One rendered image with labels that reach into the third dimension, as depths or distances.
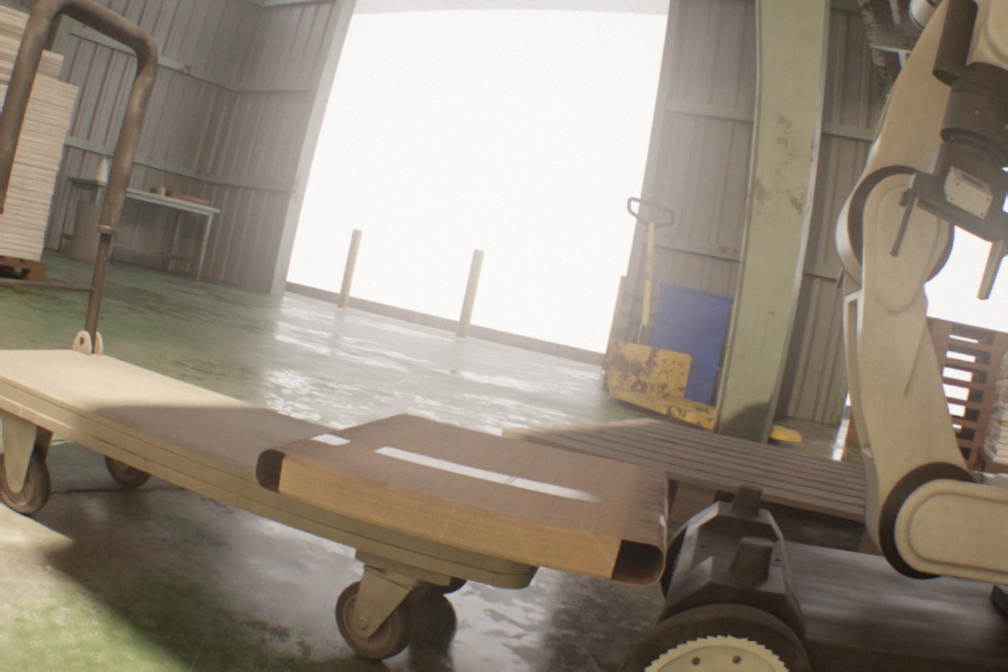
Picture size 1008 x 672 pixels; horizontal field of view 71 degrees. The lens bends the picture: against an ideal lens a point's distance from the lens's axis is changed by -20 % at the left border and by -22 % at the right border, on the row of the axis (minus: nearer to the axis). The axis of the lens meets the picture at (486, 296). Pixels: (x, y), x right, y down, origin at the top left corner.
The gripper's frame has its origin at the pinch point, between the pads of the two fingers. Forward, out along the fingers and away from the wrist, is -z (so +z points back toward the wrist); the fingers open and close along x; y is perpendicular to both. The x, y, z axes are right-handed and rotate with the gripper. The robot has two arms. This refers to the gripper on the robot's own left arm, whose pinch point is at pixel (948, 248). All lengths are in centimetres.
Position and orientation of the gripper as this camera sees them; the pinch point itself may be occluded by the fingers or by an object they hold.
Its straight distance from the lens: 83.4
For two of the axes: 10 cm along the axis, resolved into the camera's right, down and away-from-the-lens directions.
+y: -2.8, -0.6, -9.6
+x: -8.8, -3.8, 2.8
